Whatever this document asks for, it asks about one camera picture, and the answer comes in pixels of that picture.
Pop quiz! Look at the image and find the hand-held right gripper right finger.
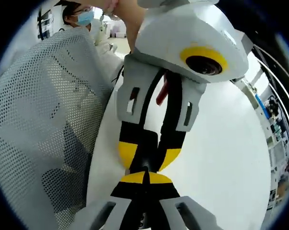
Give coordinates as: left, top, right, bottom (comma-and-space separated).
144, 172, 218, 230

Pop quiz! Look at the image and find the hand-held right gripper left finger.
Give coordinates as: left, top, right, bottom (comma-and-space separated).
75, 171, 149, 230

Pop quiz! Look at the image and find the person's left hand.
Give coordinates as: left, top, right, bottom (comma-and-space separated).
103, 0, 146, 54

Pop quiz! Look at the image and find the grey mesh chair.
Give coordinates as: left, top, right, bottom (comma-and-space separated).
0, 31, 116, 230

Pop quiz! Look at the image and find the black cable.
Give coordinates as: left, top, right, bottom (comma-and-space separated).
112, 64, 125, 83

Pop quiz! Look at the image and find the row of blue bins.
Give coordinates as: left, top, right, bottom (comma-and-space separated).
254, 93, 267, 118

